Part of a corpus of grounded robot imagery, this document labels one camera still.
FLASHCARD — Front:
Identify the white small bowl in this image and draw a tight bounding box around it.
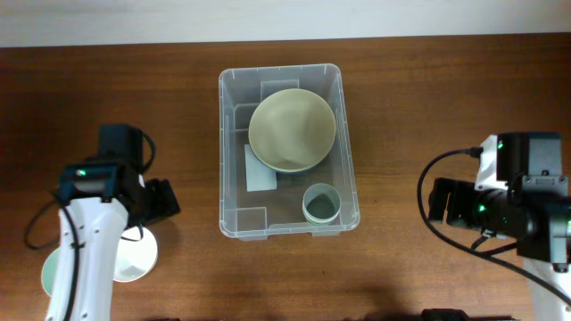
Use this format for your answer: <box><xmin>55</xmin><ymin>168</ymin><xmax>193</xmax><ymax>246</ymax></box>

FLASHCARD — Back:
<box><xmin>113</xmin><ymin>227</ymin><xmax>158</xmax><ymax>283</ymax></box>

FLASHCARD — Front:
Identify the grey plastic cup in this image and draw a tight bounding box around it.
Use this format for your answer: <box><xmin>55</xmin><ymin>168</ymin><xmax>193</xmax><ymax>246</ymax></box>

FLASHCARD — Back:
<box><xmin>302</xmin><ymin>183</ymin><xmax>341</xmax><ymax>225</ymax></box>

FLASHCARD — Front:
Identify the mint small bowl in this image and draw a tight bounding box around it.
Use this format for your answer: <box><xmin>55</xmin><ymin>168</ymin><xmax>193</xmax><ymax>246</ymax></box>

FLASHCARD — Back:
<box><xmin>41</xmin><ymin>249</ymin><xmax>59</xmax><ymax>297</ymax></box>

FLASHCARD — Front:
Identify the clear plastic storage bin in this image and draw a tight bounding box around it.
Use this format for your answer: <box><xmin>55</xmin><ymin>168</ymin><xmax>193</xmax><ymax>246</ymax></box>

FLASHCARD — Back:
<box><xmin>219</xmin><ymin>63</ymin><xmax>360</xmax><ymax>241</ymax></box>

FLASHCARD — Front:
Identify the dark blue bowl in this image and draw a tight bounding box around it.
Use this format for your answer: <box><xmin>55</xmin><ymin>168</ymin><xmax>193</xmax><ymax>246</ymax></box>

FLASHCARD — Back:
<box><xmin>251</xmin><ymin>148</ymin><xmax>329</xmax><ymax>175</ymax></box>

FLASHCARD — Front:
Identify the white large bowl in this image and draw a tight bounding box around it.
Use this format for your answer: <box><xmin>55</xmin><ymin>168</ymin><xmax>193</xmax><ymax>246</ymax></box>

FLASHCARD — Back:
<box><xmin>248</xmin><ymin>88</ymin><xmax>336</xmax><ymax>170</ymax></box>

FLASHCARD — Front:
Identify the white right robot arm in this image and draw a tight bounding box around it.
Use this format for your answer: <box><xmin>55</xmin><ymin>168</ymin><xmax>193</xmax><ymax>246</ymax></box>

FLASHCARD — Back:
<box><xmin>417</xmin><ymin>132</ymin><xmax>570</xmax><ymax>320</ymax></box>

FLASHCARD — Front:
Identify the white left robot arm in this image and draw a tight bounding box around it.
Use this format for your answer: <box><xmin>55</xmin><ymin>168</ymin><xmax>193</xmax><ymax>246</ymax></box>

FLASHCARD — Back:
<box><xmin>46</xmin><ymin>124</ymin><xmax>180</xmax><ymax>320</ymax></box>

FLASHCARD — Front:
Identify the white label in bin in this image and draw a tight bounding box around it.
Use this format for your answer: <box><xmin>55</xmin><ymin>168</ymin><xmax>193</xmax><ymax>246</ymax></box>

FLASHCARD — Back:
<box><xmin>244</xmin><ymin>144</ymin><xmax>277</xmax><ymax>192</ymax></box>

